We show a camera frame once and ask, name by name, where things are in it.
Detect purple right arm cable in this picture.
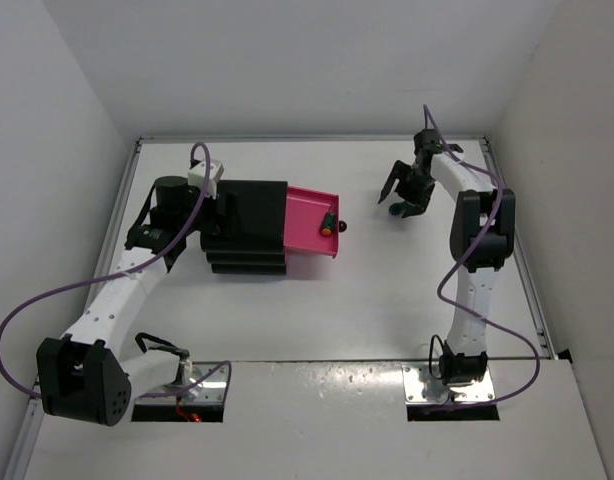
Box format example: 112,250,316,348
421,104,541,413

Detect metal base plate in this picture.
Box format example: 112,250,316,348
137,361,232,407
402,361,496,406

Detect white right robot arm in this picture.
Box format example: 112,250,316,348
379,128,516,385

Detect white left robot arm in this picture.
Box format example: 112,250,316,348
36,173,231,426

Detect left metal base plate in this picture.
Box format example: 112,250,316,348
137,361,232,407

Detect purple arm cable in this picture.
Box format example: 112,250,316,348
0,142,233,399
421,104,541,413

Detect green handled stubby screwdriver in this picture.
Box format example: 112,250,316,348
388,201,407,217

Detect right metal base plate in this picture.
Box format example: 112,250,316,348
402,361,496,406

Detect orange green handled screwdriver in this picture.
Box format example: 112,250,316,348
320,211,337,237

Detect black drawer cabinet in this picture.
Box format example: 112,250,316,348
200,180,288,276

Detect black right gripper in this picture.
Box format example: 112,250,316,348
382,160,437,217

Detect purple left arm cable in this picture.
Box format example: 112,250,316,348
0,142,233,399

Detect pink top drawer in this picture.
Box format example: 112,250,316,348
283,186,341,258

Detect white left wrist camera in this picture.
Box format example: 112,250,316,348
187,160,224,199

